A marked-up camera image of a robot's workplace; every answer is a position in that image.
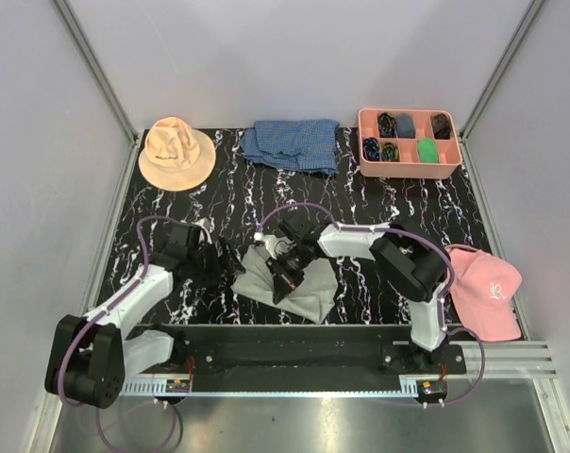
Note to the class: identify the yellow patterned rolled sock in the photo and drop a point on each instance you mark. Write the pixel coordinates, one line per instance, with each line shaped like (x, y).
(389, 152)

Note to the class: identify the pink compartment tray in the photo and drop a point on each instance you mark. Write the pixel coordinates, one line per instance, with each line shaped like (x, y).
(409, 165)

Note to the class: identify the blue checkered cloth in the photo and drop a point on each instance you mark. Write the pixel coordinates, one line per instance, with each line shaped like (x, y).
(307, 146)

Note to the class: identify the blue dotted rolled sock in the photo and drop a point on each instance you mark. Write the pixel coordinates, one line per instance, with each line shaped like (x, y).
(371, 149)

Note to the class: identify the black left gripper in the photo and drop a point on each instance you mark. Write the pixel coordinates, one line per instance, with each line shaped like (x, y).
(223, 267)

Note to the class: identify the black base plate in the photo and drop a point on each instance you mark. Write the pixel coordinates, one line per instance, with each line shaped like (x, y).
(222, 348)

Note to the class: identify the orange bucket hat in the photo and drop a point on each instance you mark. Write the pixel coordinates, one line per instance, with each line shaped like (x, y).
(176, 157)

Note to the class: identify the blue grey rolled sock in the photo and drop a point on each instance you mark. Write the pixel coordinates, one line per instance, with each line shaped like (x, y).
(404, 126)

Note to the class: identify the pink baseball cap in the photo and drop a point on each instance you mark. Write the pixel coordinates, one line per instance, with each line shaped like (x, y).
(482, 290)

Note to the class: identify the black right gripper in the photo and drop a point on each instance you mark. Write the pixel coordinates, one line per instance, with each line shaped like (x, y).
(284, 282)

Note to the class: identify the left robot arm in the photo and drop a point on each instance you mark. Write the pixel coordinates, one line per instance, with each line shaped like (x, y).
(92, 356)

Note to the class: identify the green rolled sock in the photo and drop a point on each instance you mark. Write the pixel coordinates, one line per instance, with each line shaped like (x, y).
(427, 151)

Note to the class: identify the dark brown rolled sock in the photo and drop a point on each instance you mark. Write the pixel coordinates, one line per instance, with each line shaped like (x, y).
(441, 126)

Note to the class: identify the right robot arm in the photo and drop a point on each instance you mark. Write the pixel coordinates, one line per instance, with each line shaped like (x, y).
(419, 269)

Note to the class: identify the black patterned sock top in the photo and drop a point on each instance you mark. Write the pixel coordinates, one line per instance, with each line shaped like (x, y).
(386, 124)

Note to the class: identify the grey cloth napkin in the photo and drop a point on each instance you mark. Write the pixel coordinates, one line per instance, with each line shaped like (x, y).
(312, 300)

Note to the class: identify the aluminium front rail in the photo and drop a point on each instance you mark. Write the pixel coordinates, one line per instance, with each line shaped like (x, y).
(516, 360)

